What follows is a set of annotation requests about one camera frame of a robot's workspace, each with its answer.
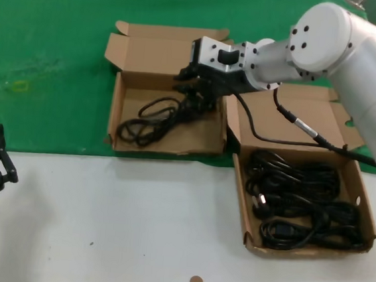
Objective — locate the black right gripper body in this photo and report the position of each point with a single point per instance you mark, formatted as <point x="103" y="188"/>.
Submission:
<point x="223" y="81"/>

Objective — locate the cardboard mailer box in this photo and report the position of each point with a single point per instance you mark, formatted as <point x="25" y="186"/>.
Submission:
<point x="292" y="132"/>

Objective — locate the cardboard mailer box torn edge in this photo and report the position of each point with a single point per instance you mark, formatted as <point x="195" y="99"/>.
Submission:
<point x="201" y="139"/>

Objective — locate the metal table clip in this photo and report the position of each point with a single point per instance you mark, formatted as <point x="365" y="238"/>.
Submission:
<point x="356" y="0"/>

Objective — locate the green table cloth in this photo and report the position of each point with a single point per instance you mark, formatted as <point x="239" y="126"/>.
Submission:
<point x="51" y="34"/>

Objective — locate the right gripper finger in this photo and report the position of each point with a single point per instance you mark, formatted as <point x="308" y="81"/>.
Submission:
<point x="201" y="102"/>
<point x="187" y="77"/>

